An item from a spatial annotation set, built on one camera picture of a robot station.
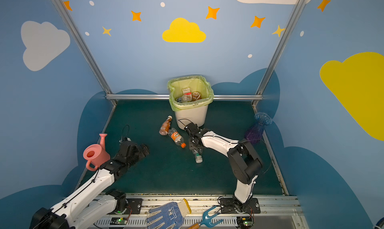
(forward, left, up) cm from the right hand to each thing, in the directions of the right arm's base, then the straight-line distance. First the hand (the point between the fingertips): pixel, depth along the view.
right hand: (195, 142), depth 93 cm
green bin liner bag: (+35, +1, +19) cm, 40 cm away
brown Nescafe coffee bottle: (+12, +21, 0) cm, 25 cm away
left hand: (-9, +29, +4) cm, 31 cm away
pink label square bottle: (+31, +8, +15) cm, 36 cm away
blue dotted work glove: (-39, +12, -4) cm, 41 cm away
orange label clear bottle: (+3, +13, 0) cm, 13 cm away
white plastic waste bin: (+17, 0, +8) cm, 18 cm away
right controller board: (-39, -26, -6) cm, 47 cm away
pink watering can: (-14, +54, +7) cm, 56 cm away
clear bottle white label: (-10, -2, -2) cm, 10 cm away
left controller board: (-42, +35, -4) cm, 55 cm away
